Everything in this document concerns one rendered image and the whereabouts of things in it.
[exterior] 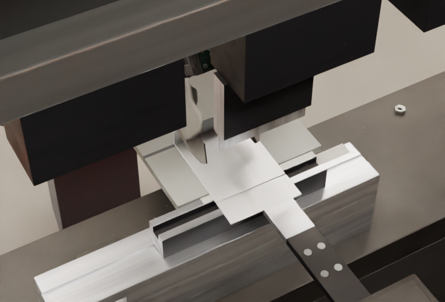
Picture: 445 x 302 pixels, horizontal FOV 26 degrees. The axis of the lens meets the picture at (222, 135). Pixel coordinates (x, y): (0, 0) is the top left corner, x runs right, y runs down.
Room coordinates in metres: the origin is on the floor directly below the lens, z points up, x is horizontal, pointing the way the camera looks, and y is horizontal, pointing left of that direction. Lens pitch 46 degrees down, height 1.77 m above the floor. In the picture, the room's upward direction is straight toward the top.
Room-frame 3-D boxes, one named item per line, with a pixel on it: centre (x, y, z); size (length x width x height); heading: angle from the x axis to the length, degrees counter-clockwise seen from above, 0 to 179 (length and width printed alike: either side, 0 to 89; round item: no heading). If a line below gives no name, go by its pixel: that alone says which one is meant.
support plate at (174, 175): (0.81, 0.03, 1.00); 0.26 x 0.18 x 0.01; 29
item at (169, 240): (0.67, -0.02, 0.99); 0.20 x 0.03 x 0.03; 119
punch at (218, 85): (0.68, -0.04, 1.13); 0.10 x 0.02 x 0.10; 119
